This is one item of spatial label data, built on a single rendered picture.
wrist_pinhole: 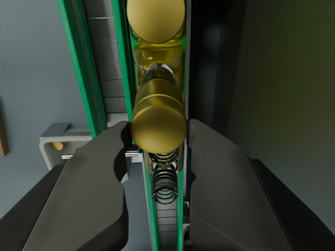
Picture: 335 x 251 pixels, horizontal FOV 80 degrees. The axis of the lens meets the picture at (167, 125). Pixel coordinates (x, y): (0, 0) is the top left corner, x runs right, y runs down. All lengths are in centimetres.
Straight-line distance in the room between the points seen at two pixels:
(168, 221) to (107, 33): 58
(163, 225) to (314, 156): 61
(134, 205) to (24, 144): 45
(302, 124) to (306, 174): 4
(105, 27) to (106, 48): 4
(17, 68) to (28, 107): 11
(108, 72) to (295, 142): 35
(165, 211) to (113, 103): 39
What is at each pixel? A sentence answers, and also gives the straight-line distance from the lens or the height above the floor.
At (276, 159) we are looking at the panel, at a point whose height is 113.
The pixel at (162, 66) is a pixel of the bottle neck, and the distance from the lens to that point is 20.
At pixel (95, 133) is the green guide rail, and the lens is 41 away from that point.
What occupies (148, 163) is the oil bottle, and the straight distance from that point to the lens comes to 27.
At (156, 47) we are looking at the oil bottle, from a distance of 22.
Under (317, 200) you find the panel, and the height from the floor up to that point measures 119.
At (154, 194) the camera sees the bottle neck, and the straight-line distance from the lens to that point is 23.
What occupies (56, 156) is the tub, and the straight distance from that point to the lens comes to 69.
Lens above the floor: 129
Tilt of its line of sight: 60 degrees down
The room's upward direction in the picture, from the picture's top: 176 degrees clockwise
